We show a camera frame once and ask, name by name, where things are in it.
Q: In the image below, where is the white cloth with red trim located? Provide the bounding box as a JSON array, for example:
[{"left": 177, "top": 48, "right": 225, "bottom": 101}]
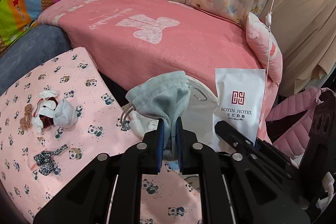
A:
[{"left": 33, "top": 90, "right": 60, "bottom": 133}]

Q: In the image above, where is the white sock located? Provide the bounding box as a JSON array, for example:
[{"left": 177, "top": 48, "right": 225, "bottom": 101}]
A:
[{"left": 54, "top": 98, "right": 78, "bottom": 127}]

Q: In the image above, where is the bin with white bag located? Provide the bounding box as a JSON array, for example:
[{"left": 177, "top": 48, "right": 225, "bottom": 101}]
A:
[{"left": 120, "top": 76, "right": 220, "bottom": 161}]

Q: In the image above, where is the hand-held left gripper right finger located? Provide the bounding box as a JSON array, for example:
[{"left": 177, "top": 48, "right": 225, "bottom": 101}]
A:
[{"left": 175, "top": 118, "right": 311, "bottom": 224}]

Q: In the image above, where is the pink printed pillow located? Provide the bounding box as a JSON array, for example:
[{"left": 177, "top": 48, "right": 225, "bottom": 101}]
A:
[{"left": 245, "top": 12, "right": 284, "bottom": 86}]

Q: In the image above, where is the pink puffer jacket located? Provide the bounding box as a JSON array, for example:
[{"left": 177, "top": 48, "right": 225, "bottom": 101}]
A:
[{"left": 265, "top": 86, "right": 336, "bottom": 169}]

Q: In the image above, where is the grey drawstring pouch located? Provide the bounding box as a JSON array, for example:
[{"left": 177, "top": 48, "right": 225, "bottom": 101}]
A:
[{"left": 125, "top": 70, "right": 190, "bottom": 159}]

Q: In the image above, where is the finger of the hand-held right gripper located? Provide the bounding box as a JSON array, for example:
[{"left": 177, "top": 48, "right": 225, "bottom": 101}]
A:
[
  {"left": 215, "top": 120, "right": 308, "bottom": 204},
  {"left": 254, "top": 139, "right": 310, "bottom": 196}
]

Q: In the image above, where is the leopard print cloth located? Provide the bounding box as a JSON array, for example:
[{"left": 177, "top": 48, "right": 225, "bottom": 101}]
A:
[{"left": 34, "top": 144, "right": 68, "bottom": 176}]

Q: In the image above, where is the blue-grey sofa cushion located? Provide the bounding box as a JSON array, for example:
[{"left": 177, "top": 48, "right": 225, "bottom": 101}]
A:
[{"left": 0, "top": 23, "right": 75, "bottom": 97}]

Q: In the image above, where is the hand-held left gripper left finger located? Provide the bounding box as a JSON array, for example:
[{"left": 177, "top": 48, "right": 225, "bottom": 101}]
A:
[{"left": 33, "top": 119, "right": 164, "bottom": 224}]

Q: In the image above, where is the pink blanket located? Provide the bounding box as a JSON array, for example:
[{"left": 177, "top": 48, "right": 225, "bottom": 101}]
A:
[{"left": 37, "top": 0, "right": 280, "bottom": 140}]

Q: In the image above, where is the beige curtain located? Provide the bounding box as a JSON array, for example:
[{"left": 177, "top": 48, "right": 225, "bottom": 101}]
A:
[{"left": 259, "top": 0, "right": 336, "bottom": 94}]

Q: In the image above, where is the white cable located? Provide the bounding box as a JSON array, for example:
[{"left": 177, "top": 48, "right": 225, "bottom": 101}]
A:
[{"left": 262, "top": 0, "right": 279, "bottom": 109}]

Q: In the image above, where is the brown lace piece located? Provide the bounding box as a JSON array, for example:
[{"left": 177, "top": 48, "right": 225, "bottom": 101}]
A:
[{"left": 20, "top": 104, "right": 35, "bottom": 129}]

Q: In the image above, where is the pink panda-print cloth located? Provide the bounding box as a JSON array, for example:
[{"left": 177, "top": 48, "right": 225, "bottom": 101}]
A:
[{"left": 0, "top": 47, "right": 204, "bottom": 224}]

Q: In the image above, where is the white paper packet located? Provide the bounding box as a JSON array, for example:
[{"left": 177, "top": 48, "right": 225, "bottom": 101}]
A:
[{"left": 212, "top": 68, "right": 266, "bottom": 153}]

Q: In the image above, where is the dark brown scrunchie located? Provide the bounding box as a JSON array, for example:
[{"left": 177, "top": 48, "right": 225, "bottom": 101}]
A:
[{"left": 42, "top": 97, "right": 59, "bottom": 130}]

